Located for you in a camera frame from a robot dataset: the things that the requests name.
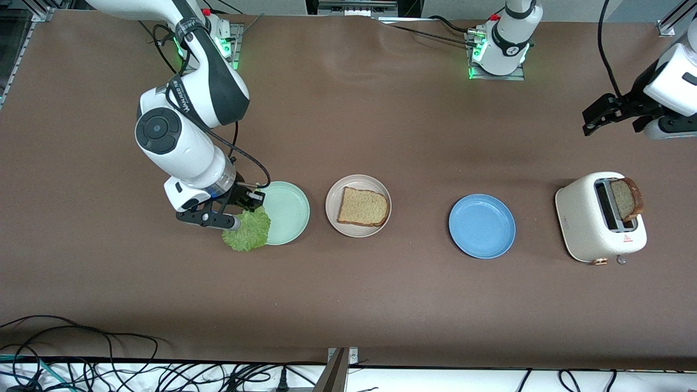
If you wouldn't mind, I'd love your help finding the teal cable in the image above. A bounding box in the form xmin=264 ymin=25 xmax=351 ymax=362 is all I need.
xmin=0 ymin=354 xmax=62 ymax=392

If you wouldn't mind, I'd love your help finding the mint green plate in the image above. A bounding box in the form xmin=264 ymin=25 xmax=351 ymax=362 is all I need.
xmin=256 ymin=181 xmax=311 ymax=246

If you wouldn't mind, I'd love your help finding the black braided cable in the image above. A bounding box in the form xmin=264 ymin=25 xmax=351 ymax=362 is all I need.
xmin=380 ymin=21 xmax=472 ymax=47

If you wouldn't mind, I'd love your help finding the aluminium frame rail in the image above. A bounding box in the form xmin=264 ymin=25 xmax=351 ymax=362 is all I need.
xmin=0 ymin=5 xmax=56 ymax=109

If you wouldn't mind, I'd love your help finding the cream white toaster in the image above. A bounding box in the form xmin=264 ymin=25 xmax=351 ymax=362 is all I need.
xmin=555 ymin=171 xmax=648 ymax=266

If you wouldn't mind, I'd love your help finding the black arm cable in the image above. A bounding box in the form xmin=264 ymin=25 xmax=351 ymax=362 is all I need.
xmin=597 ymin=0 xmax=625 ymax=100
xmin=207 ymin=121 xmax=272 ymax=190

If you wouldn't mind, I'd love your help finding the beige plate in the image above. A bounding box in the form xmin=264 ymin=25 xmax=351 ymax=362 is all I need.
xmin=325 ymin=174 xmax=392 ymax=238

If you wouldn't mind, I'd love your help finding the metal stand post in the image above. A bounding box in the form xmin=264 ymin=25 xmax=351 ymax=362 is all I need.
xmin=312 ymin=347 xmax=360 ymax=392

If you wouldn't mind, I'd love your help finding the brown bread slice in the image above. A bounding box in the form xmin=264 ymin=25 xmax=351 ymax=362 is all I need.
xmin=609 ymin=177 xmax=645 ymax=222
xmin=337 ymin=187 xmax=389 ymax=228

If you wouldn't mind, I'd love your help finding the black base cable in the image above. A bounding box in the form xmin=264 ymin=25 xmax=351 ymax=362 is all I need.
xmin=427 ymin=15 xmax=480 ymax=34

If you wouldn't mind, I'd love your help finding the black metal equipment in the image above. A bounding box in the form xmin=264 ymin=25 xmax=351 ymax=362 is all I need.
xmin=305 ymin=0 xmax=423 ymax=20

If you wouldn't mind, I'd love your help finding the blue plate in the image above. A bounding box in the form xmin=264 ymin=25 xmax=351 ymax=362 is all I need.
xmin=448 ymin=194 xmax=516 ymax=260

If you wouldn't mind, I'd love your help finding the aluminium frame profile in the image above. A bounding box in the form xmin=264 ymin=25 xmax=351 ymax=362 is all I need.
xmin=656 ymin=0 xmax=697 ymax=38

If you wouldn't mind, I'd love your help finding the green lettuce leaf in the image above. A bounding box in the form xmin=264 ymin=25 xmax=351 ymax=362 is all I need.
xmin=222 ymin=205 xmax=272 ymax=253

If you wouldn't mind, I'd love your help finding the black looped cable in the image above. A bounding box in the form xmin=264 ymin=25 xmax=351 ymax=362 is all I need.
xmin=0 ymin=314 xmax=160 ymax=361

